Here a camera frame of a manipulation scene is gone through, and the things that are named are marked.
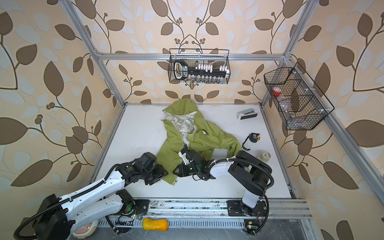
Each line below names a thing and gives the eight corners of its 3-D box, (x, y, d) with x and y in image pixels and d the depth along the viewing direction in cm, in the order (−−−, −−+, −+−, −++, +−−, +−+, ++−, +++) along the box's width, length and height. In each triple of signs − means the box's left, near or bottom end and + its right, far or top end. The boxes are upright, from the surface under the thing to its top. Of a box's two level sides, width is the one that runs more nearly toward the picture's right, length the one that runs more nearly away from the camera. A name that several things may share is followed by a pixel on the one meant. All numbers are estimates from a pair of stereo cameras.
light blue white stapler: (239, 121, 112) (240, 118, 109) (234, 115, 116) (235, 111, 113) (256, 116, 115) (257, 113, 112) (251, 110, 120) (252, 106, 116)
